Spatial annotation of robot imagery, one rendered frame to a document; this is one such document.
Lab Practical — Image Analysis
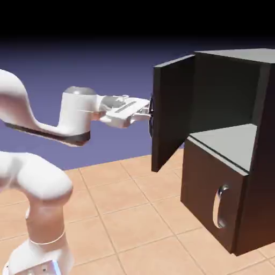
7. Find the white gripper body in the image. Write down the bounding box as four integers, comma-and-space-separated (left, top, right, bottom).
99, 97, 150, 129

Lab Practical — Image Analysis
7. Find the dark curved door handle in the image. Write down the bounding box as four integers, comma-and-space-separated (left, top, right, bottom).
149, 93, 155, 138

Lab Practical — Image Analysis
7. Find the dark cabinet door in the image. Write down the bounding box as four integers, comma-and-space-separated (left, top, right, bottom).
151, 54, 196, 173
180, 137, 248, 255

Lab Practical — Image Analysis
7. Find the dark wood cabinet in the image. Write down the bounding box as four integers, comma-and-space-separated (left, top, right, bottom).
180, 48, 275, 257

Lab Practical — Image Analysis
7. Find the silver curved door handle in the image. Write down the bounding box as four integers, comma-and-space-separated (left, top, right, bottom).
212, 184, 230, 229

